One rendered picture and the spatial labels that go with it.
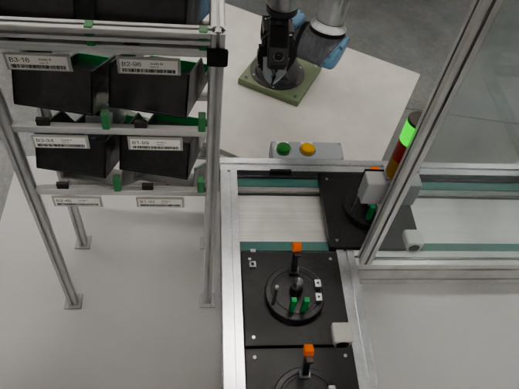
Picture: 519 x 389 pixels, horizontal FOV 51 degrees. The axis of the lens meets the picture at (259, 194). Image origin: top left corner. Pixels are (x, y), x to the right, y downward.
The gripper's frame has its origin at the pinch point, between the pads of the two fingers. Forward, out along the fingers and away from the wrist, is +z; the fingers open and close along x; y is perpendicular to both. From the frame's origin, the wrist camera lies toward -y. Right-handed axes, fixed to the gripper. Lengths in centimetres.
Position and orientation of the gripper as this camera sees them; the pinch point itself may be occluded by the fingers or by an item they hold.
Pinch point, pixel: (272, 81)
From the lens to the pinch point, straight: 136.5
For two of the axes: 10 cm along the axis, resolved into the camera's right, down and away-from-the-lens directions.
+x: -9.9, -0.2, -1.1
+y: -0.6, -7.9, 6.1
